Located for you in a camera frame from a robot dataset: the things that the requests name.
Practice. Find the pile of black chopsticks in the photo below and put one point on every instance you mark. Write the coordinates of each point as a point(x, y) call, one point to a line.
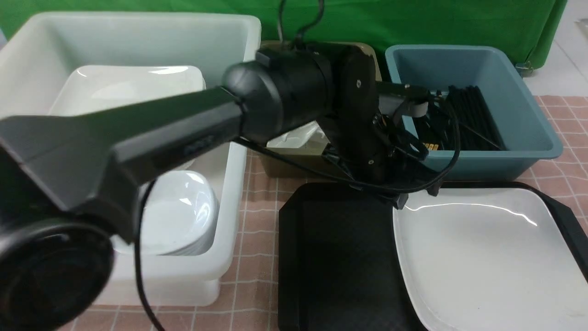
point(478, 131)

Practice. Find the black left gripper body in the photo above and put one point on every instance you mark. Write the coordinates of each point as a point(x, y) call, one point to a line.
point(369, 144)

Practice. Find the large white square plate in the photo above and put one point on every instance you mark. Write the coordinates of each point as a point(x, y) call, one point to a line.
point(493, 259)

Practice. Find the stack of white square plates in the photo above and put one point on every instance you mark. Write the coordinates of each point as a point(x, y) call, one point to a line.
point(93, 88)

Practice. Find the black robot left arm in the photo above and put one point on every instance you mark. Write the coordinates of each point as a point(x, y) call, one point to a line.
point(68, 184)

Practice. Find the pile of white spoons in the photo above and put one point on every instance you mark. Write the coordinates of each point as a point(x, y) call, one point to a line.
point(308, 135)

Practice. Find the blue plastic bin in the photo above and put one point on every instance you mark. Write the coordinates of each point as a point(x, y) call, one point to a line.
point(522, 125)

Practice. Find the green backdrop cloth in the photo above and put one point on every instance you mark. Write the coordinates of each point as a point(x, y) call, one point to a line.
point(522, 29)

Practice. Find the pink checkered tablecloth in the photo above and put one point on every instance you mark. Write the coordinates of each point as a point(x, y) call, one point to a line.
point(248, 290)

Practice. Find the white bowl in tub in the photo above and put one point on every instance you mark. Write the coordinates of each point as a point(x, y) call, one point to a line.
point(180, 216)

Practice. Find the olive green plastic bin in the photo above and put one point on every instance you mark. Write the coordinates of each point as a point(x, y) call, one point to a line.
point(310, 157)

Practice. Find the black plastic serving tray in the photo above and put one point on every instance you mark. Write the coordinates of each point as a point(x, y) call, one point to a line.
point(338, 263)

